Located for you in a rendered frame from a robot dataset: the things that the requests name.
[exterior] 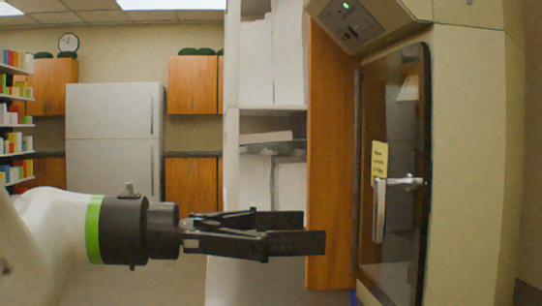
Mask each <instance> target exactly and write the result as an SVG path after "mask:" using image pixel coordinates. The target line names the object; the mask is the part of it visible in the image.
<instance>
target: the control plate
mask: <svg viewBox="0 0 542 306"><path fill-rule="evenodd" d="M344 3H346V4H347V5H348V8H346V7H345V5H344ZM337 9H338V10H340V11H341V14H339V13H338V12H337ZM318 18H319V19H320V20H321V21H322V22H323V23H324V24H325V25H326V26H327V27H328V28H329V29H330V30H331V32H332V33H333V34H334V35H335V36H336V37H337V38H338V39H339V40H340V41H341V42H342V43H343V45H344V46H345V47H346V48H347V49H348V50H351V49H353V48H354V47H356V46H360V45H362V44H363V43H365V42H367V41H369V40H370V39H371V38H373V37H374V36H377V35H378V34H380V33H382V32H383V31H385V29H384V28H383V27H382V26H381V25H380V24H379V23H378V21H377V20H376V19H375V18H374V17H373V16H372V15H371V14H370V13H369V12H368V11H367V10H366V9H365V8H364V7H363V6H362V5H361V4H360V2H359V1H357V0H332V1H331V2H330V3H329V5H327V6H326V7H325V8H324V9H323V10H322V12H321V13H320V14H319V15H318ZM363 19H366V20H367V21H368V24H365V25H364V24H363V22H364V20H363ZM358 22H361V23H362V24H363V27H362V26H361V27H359V25H358V24H359V23H358ZM355 25H356V26H358V28H359V30H354V28H355ZM349 26H350V27H351V28H352V29H353V30H354V31H355V33H356V34H357V35H358V36H359V37H358V38H357V39H356V38H355V37H354V36H353V35H352V34H351V33H350V32H349V31H348V30H347V28H348V27H349ZM345 32H346V33H347V34H349V36H350V39H348V38H346V37H345V35H344V33H345ZM341 37H344V38H345V41H344V40H342V38H341Z"/></svg>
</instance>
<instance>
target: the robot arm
mask: <svg viewBox="0 0 542 306"><path fill-rule="evenodd" d="M180 214H181V213H180V207H179V205H178V204H177V203H176V202H151V203H150V206H149V200H148V198H147V197H146V196H142V195H141V194H136V193H134V191H133V182H126V192H125V193H122V194H120V195H90V194H81V193H74V192H68V191H64V190H60V189H55V188H50V187H42V186H41V187H37V188H33V189H31V190H29V191H27V192H25V193H24V194H22V195H20V196H19V197H18V198H17V199H16V200H15V202H13V201H12V200H11V198H10V197H9V194H8V192H7V190H6V189H5V186H4V185H3V183H2V181H1V178H0V306H58V305H59V300H60V298H61V296H60V295H61V292H62V289H63V286H64V285H65V284H64V282H65V280H66V279H67V277H66V276H67V274H68V273H69V270H70V268H71V267H72V265H74V264H75V265H79V264H89V265H90V264H103V265H121V266H127V265H128V266H129V269H130V270H131V271H135V266H136V265H140V266H145V265H146V264H147V263H148V261H149V258H151V260H177V259H178V258H179V256H180V253H181V250H180V245H181V246H183V251H184V254H187V255H189V254H203V255H212V256H221V257H222V258H229V259H238V260H255V261H260V263H267V262H268V257H306V256H322V255H324V254H325V244H326V230H325V229H321V230H304V211H303V210H256V207H255V206H250V209H244V210H233V211H222V212H212V213H192V214H189V219H181V218H180ZM246 230H256V232H266V234H264V233H263V234H261V233H254V232H247V231H246Z"/></svg>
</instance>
